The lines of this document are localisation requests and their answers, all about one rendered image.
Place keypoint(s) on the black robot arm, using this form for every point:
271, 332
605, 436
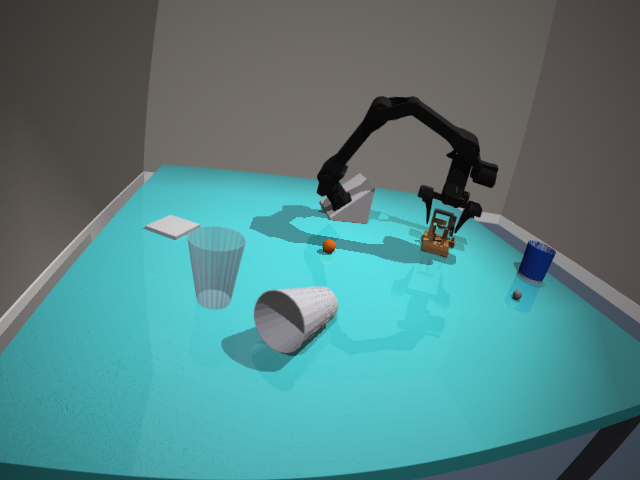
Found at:
384, 109

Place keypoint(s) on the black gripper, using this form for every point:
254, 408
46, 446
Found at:
427, 193

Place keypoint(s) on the orange ball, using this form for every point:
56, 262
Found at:
329, 246

